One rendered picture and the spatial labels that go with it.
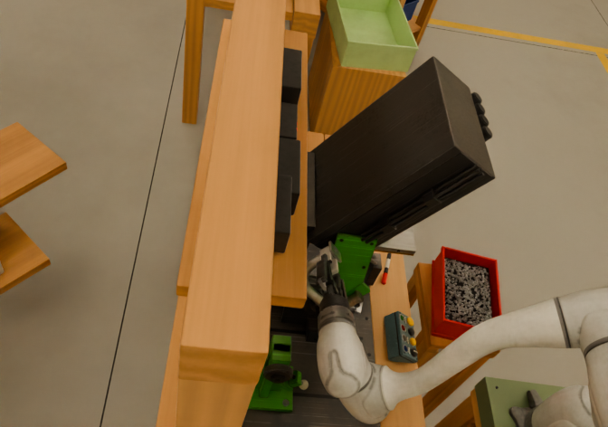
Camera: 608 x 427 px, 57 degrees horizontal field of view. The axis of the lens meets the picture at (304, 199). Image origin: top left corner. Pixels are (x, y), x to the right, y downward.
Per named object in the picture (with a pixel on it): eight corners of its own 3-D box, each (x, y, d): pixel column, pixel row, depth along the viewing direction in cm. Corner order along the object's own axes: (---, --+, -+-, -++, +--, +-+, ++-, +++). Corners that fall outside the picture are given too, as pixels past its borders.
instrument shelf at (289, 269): (305, 43, 168) (308, 33, 165) (303, 308, 110) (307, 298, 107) (222, 29, 164) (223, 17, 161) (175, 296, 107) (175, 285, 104)
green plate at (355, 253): (355, 274, 173) (373, 222, 161) (359, 293, 166) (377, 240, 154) (320, 270, 172) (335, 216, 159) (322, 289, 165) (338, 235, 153)
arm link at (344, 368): (308, 327, 129) (328, 360, 136) (310, 384, 116) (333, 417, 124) (351, 313, 127) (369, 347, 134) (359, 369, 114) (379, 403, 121)
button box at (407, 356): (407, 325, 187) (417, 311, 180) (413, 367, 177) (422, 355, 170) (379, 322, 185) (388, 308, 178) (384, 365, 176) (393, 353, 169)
